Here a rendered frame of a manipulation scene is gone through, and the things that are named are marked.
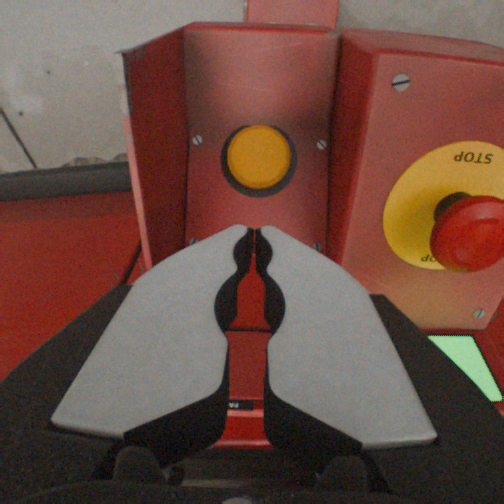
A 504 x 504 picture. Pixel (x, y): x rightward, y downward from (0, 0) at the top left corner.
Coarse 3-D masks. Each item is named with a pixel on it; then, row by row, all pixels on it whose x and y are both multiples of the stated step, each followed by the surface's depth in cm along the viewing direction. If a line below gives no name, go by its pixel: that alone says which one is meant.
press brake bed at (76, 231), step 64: (0, 192) 101; (64, 192) 100; (128, 192) 92; (0, 256) 65; (64, 256) 63; (128, 256) 61; (0, 320) 51; (64, 320) 50; (256, 320) 48; (256, 448) 35
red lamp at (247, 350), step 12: (228, 336) 22; (240, 336) 22; (252, 336) 22; (264, 336) 22; (240, 348) 21; (252, 348) 21; (264, 348) 21; (240, 360) 21; (252, 360) 21; (264, 360) 21; (240, 372) 20; (252, 372) 20; (264, 372) 20; (240, 384) 19; (252, 384) 19; (240, 396) 19; (252, 396) 19
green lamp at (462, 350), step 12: (444, 348) 22; (456, 348) 22; (468, 348) 22; (456, 360) 21; (468, 360) 21; (480, 360) 21; (468, 372) 20; (480, 372) 20; (480, 384) 20; (492, 384) 19; (492, 396) 19
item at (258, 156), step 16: (256, 128) 22; (272, 128) 23; (240, 144) 23; (256, 144) 23; (272, 144) 23; (240, 160) 23; (256, 160) 23; (272, 160) 23; (288, 160) 23; (240, 176) 23; (256, 176) 23; (272, 176) 23
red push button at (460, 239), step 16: (464, 192) 17; (448, 208) 16; (464, 208) 15; (480, 208) 15; (496, 208) 15; (448, 224) 16; (464, 224) 15; (480, 224) 15; (496, 224) 15; (432, 240) 16; (448, 240) 16; (464, 240) 16; (480, 240) 16; (496, 240) 16; (448, 256) 16; (464, 256) 16; (480, 256) 16; (496, 256) 16; (464, 272) 17
